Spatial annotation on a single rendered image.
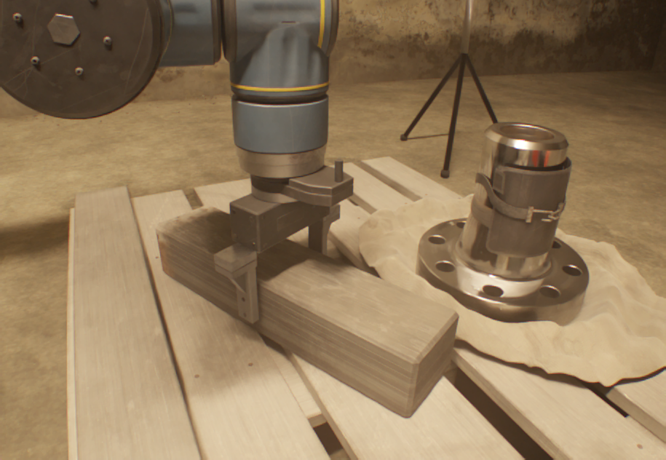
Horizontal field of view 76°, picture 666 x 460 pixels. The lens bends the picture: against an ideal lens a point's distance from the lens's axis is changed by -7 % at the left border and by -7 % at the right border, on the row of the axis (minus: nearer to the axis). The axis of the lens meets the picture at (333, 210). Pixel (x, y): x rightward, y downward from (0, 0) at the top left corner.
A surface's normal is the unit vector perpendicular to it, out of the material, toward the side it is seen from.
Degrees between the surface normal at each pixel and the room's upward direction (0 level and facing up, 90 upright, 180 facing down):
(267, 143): 90
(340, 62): 90
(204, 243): 0
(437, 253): 0
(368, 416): 0
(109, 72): 96
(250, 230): 90
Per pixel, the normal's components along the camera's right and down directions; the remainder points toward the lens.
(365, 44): 0.46, 0.40
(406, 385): -0.61, 0.33
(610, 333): 0.12, -0.25
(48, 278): 0.02, -0.90
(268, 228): 0.79, 0.28
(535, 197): -0.01, 0.44
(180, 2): 0.28, 0.27
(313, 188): -0.26, 0.41
